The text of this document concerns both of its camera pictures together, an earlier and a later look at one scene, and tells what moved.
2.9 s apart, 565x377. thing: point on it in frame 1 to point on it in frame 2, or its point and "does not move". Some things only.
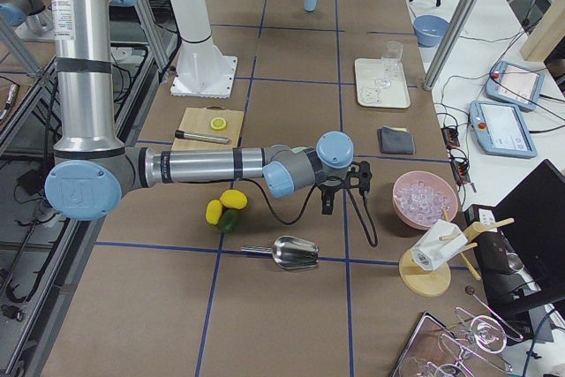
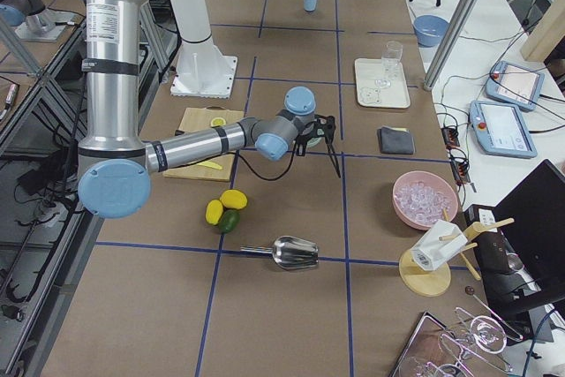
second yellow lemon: x=214 y=211 does not move
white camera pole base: x=201 y=70 does not move
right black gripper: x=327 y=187 to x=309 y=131
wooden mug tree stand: x=426 y=282 does not move
